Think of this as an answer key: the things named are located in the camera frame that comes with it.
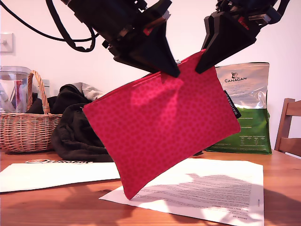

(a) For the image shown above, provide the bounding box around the pink fabric zip pouch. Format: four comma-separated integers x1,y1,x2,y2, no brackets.
82,48,242,201

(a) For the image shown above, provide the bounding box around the silver green pet food bag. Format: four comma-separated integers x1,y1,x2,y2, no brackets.
205,62,272,155

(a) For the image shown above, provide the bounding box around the grey capped flask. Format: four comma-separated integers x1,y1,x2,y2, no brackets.
38,79,51,98

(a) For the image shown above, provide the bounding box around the black and grey jacket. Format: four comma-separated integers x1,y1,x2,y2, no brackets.
50,82,204,162

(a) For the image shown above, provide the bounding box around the small black cloth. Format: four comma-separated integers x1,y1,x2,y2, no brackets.
26,93,45,115

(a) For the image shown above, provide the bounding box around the wooden chair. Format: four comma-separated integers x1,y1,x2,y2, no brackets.
274,98,301,158

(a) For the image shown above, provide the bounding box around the clear plastic jug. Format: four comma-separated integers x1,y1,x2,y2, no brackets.
0,66,32,113

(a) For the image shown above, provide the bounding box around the black white LeRobot sticker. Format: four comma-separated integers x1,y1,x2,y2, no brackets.
25,159,94,165

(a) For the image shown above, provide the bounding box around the printed white paper sheet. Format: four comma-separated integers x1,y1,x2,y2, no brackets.
98,158,264,226

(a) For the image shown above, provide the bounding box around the blank white paper sheet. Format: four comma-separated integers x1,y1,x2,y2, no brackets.
0,161,121,194

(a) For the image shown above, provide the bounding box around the thick braided black cable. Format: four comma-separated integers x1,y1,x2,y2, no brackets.
45,0,99,53

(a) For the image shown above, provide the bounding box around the thin black cable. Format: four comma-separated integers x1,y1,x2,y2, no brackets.
0,1,99,43

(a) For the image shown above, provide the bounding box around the white wall switch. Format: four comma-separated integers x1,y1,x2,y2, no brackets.
0,32,14,54

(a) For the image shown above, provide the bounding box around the wicker basket with handle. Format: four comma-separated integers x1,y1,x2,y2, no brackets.
0,70,63,153

